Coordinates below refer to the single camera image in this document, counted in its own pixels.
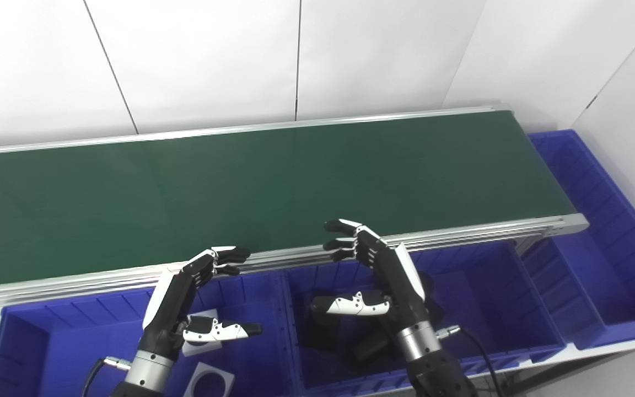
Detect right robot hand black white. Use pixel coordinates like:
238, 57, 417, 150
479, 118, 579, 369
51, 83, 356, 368
311, 218, 434, 334

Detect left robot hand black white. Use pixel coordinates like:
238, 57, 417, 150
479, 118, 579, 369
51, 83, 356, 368
140, 245, 263, 362

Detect green conveyor belt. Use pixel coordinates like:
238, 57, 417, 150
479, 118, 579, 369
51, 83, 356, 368
0, 104, 589, 312
0, 110, 577, 290

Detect blue bin with black parts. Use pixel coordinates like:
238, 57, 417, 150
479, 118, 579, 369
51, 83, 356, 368
282, 240, 566, 397

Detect blue bin with white plates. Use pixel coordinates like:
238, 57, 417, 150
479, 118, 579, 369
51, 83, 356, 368
0, 271, 296, 397

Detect aluminium conveyor leg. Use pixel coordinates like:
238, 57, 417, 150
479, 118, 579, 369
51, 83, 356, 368
515, 236, 551, 257

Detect empty blue bin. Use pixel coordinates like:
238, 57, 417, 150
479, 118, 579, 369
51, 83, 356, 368
521, 130, 635, 351

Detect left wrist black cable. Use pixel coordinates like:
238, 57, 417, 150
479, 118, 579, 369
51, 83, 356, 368
82, 357, 132, 397

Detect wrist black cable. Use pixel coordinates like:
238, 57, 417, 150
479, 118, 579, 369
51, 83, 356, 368
82, 357, 132, 397
436, 325, 503, 397

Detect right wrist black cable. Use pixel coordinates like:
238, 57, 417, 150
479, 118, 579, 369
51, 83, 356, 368
436, 325, 503, 397

